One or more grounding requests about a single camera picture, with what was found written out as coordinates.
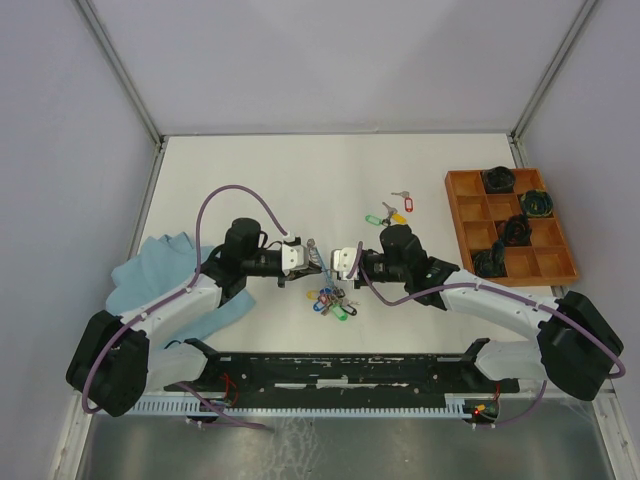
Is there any light blue cloth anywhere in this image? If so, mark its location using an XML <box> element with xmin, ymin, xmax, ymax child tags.
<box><xmin>106</xmin><ymin>232</ymin><xmax>256</xmax><ymax>341</ymax></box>

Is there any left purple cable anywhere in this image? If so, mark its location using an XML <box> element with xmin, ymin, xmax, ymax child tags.
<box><xmin>79</xmin><ymin>184</ymin><xmax>294</xmax><ymax>413</ymax></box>

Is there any purple cable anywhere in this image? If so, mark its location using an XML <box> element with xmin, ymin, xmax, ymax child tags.
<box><xmin>344</xmin><ymin>241</ymin><xmax>627</xmax><ymax>377</ymax></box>
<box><xmin>79</xmin><ymin>184</ymin><xmax>294</xmax><ymax>413</ymax></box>

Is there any light blue cable duct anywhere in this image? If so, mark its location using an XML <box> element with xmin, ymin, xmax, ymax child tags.
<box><xmin>132</xmin><ymin>396</ymin><xmax>476</xmax><ymax>415</ymax></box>

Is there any silver key on yellow tag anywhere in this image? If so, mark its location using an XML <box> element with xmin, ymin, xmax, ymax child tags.
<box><xmin>382</xmin><ymin>202</ymin><xmax>397</xmax><ymax>217</ymax></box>

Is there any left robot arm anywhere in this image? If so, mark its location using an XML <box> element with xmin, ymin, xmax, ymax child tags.
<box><xmin>66</xmin><ymin>218</ymin><xmax>322</xmax><ymax>417</ymax></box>

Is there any dark floral scrunchie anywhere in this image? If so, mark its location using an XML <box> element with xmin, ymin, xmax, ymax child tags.
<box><xmin>472</xmin><ymin>242</ymin><xmax>506</xmax><ymax>278</ymax></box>

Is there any black scrunchie top compartment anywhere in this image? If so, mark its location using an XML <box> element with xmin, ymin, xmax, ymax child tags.
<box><xmin>481</xmin><ymin>166</ymin><xmax>516</xmax><ymax>194</ymax></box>

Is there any green key tag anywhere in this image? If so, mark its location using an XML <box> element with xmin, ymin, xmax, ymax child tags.
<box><xmin>365</xmin><ymin>215</ymin><xmax>381</xmax><ymax>226</ymax></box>

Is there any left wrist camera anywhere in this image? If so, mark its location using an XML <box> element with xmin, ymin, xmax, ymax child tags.
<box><xmin>281</xmin><ymin>232</ymin><xmax>309</xmax><ymax>274</ymax></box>

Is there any wooden compartment tray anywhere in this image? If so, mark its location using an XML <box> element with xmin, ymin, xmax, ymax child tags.
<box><xmin>445</xmin><ymin>167</ymin><xmax>579</xmax><ymax>287</ymax></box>

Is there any black orange scrunchie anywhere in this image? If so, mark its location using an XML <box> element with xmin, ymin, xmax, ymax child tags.
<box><xmin>496</xmin><ymin>214</ymin><xmax>532</xmax><ymax>247</ymax></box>

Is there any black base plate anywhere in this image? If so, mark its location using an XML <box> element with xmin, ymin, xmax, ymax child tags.
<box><xmin>189</xmin><ymin>352</ymin><xmax>519</xmax><ymax>394</ymax></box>

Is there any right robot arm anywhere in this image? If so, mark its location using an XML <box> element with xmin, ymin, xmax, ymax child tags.
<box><xmin>332</xmin><ymin>225</ymin><xmax>626</xmax><ymax>401</ymax></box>

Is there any yellow key tag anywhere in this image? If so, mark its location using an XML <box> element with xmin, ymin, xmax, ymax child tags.
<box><xmin>392</xmin><ymin>213</ymin><xmax>407</xmax><ymax>225</ymax></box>

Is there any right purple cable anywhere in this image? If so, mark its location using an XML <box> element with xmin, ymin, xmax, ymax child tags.
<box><xmin>344</xmin><ymin>241</ymin><xmax>627</xmax><ymax>377</ymax></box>

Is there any green yellow scrunchie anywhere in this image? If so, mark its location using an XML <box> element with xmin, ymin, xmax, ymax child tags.
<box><xmin>519</xmin><ymin>189</ymin><xmax>554</xmax><ymax>218</ymax></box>

